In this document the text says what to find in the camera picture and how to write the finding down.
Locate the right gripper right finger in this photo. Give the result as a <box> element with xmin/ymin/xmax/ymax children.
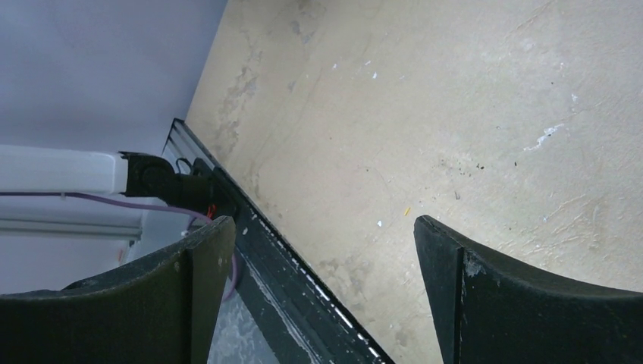
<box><xmin>414</xmin><ymin>215</ymin><xmax>642</xmax><ymax>363</ymax></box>

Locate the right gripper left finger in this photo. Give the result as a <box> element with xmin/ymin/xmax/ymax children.
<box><xmin>1</xmin><ymin>216</ymin><xmax>236</xmax><ymax>363</ymax></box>

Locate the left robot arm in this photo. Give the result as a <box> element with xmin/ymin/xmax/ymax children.
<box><xmin>1</xmin><ymin>145</ymin><xmax>237</xmax><ymax>218</ymax></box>

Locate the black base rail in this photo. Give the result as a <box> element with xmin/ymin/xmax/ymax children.
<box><xmin>120</xmin><ymin>118</ymin><xmax>398</xmax><ymax>364</ymax></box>

